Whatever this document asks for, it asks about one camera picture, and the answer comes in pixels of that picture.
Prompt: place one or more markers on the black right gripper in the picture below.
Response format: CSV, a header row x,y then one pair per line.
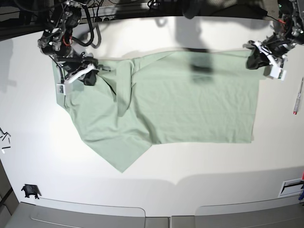
x,y
82,68

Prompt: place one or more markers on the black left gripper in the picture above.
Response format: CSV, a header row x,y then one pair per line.
x,y
263,55

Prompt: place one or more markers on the green T-shirt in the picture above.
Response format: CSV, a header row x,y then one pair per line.
x,y
167,97

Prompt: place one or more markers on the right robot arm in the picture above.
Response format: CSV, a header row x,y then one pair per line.
x,y
57,40

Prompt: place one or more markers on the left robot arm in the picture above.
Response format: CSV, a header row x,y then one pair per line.
x,y
288,33

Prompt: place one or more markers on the clear red-capped screwdriver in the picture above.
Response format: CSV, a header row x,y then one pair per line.
x,y
298,99

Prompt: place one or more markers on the black hex keys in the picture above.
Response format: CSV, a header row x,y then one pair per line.
x,y
5,142

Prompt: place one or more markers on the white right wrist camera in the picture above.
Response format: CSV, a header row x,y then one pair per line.
x,y
62,88

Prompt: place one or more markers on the black clip bracket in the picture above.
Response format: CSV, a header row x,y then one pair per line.
x,y
31,190

